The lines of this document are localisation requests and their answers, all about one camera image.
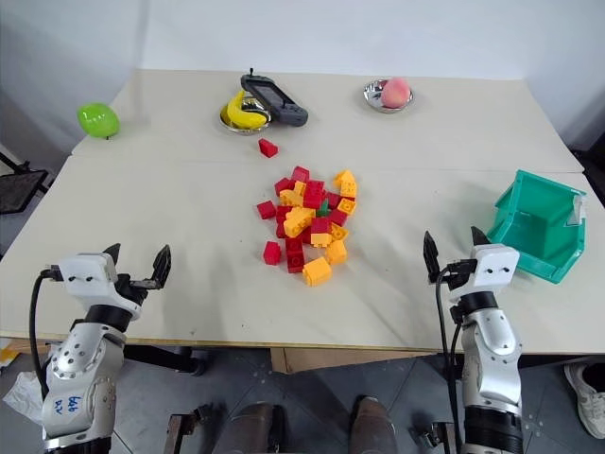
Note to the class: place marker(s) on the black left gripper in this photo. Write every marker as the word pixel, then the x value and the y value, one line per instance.
pixel 134 288

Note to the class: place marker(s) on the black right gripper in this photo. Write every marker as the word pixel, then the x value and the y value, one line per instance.
pixel 463 279

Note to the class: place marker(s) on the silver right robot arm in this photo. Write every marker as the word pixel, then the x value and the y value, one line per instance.
pixel 491 359

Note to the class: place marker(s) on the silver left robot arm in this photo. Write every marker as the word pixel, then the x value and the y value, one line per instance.
pixel 78 364

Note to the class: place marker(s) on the teal plastic bin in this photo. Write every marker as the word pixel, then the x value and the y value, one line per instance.
pixel 534 227

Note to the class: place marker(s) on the clear label on bin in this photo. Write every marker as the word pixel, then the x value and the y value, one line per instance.
pixel 575 213

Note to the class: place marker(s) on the black mesh chair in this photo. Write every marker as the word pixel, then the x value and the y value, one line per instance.
pixel 21 186

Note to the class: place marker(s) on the green plastic toy brick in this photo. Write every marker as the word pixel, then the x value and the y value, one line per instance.
pixel 323 209

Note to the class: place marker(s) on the green toy apple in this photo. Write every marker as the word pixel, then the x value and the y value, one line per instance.
pixel 98 119

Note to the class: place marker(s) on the pink toy peach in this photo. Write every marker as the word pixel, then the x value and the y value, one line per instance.
pixel 396 93

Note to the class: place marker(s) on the single red brick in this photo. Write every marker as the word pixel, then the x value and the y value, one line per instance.
pixel 268 148

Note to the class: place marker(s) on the steel bowl with banana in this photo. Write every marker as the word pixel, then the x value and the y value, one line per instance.
pixel 250 130

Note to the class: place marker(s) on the steel bowl with peach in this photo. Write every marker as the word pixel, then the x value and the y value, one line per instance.
pixel 373 97

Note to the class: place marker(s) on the yellow toy banana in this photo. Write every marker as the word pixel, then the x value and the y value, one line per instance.
pixel 238 116

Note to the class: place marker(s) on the crumpled white plastic bag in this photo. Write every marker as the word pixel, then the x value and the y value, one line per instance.
pixel 23 395

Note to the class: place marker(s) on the dark rounded shape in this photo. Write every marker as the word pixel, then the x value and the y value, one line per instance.
pixel 255 428
pixel 373 425

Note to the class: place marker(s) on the white sneaker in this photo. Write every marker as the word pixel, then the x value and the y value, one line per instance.
pixel 586 397

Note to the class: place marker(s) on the grey handheld controller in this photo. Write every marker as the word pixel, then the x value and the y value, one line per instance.
pixel 274 99

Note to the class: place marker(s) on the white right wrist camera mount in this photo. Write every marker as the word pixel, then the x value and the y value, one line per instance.
pixel 496 269

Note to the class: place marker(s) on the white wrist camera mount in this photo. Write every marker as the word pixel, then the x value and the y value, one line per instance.
pixel 496 269
pixel 87 274

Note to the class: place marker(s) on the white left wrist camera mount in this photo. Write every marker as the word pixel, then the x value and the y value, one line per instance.
pixel 87 274

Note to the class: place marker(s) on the black table frame bar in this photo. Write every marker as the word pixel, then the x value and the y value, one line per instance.
pixel 165 359

